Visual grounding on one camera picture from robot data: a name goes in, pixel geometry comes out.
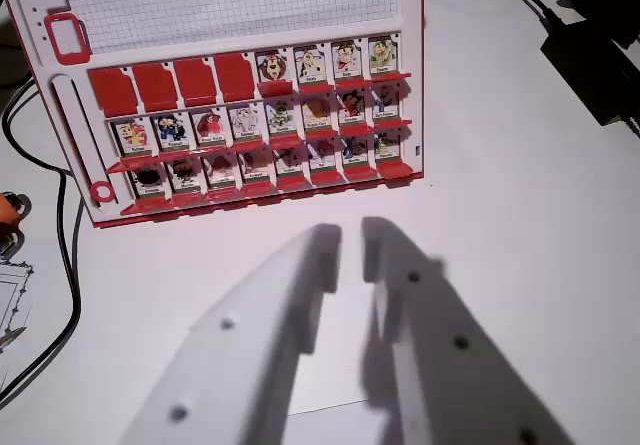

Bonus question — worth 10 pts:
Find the red and white game board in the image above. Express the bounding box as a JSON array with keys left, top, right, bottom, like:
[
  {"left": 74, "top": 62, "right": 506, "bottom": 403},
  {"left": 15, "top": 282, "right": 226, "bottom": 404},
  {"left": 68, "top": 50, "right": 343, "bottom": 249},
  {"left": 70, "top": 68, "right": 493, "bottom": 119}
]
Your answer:
[{"left": 8, "top": 0, "right": 431, "bottom": 230}]

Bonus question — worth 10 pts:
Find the black box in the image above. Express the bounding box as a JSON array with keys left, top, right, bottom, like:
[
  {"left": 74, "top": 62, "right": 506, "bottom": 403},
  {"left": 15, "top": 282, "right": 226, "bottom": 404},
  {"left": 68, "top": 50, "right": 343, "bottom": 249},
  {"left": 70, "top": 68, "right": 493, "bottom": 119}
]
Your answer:
[{"left": 540, "top": 14, "right": 640, "bottom": 140}]

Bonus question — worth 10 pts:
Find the white printed paper sheet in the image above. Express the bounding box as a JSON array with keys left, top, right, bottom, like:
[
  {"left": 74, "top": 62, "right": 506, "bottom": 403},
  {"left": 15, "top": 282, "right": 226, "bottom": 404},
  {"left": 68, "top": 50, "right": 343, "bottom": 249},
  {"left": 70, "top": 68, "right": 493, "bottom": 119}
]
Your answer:
[{"left": 0, "top": 258, "right": 36, "bottom": 357}]

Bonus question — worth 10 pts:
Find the orange and grey device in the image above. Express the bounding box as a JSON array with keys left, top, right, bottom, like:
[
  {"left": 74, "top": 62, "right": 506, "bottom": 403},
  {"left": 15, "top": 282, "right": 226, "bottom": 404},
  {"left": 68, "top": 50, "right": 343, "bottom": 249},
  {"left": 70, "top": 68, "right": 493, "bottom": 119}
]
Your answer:
[{"left": 0, "top": 191, "right": 33, "bottom": 259}]

